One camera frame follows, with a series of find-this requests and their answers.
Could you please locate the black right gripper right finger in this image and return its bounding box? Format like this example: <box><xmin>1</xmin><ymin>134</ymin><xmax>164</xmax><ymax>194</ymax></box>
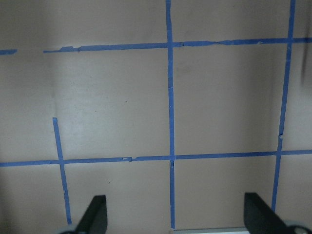
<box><xmin>244</xmin><ymin>193</ymin><xmax>290</xmax><ymax>234</ymax></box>

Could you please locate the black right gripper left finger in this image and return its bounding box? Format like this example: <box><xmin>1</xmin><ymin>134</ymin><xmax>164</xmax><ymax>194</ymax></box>
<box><xmin>75</xmin><ymin>195</ymin><xmax>108</xmax><ymax>234</ymax></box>

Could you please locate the silver wire mesh shelf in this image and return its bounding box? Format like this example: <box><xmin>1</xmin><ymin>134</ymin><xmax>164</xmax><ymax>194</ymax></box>
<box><xmin>173</xmin><ymin>227</ymin><xmax>249</xmax><ymax>234</ymax></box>

